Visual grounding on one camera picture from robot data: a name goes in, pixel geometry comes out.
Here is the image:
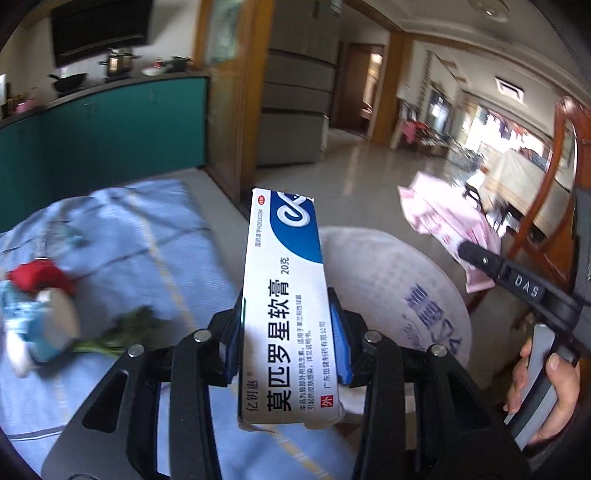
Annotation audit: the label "red wrapper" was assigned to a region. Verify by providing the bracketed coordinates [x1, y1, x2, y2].
[9, 260, 78, 295]

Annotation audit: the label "wooden framed glass door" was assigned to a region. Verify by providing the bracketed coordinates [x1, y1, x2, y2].
[194, 0, 271, 219]

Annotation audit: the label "teal lower cabinets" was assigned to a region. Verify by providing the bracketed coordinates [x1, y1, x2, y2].
[0, 75, 209, 237]

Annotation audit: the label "television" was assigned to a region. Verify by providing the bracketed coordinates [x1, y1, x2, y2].
[427, 90, 454, 136]

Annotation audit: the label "green vegetable scraps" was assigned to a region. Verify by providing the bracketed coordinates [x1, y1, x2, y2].
[71, 307, 158, 359]

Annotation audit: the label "wooden doorway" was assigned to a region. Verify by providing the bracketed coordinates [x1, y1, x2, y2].
[344, 42, 387, 140]

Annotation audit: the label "person's right hand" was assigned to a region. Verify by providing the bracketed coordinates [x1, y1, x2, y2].
[505, 342, 581, 445]

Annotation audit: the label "black range hood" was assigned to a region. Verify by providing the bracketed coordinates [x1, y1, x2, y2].
[50, 0, 154, 68]

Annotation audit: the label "dining table with cloth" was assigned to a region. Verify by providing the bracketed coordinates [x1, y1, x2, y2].
[480, 150, 573, 223]

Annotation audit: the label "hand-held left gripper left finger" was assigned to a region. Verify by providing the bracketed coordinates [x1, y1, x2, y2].
[41, 288, 245, 480]

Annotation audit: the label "grey refrigerator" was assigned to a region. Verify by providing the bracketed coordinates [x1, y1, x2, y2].
[256, 0, 342, 168]

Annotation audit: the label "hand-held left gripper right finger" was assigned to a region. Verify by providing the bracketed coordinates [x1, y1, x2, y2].
[327, 286, 532, 480]

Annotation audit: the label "black pot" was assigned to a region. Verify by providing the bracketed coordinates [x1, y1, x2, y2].
[161, 55, 195, 73]

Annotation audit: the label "brown wooden chair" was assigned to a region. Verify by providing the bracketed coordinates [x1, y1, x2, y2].
[507, 96, 591, 298]

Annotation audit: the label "black wok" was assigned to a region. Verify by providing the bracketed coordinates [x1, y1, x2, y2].
[48, 73, 89, 94]

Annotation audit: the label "white bin with plastic liner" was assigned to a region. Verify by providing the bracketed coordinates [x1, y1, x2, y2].
[318, 225, 472, 416]

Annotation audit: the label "steel cooking pot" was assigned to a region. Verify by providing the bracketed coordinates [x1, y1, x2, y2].
[98, 46, 142, 80]

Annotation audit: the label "pink plastic packet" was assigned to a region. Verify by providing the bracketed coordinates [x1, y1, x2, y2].
[398, 172, 502, 294]

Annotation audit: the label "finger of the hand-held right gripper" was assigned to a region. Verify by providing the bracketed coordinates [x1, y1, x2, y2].
[457, 241, 509, 283]

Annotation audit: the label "blue checked tablecloth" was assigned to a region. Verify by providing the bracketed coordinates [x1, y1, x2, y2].
[0, 179, 356, 480]

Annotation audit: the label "white blue ointment box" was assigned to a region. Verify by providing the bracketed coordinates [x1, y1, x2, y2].
[238, 187, 345, 431]

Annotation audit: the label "ceiling air vent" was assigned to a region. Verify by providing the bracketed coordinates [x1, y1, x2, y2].
[494, 76, 527, 103]

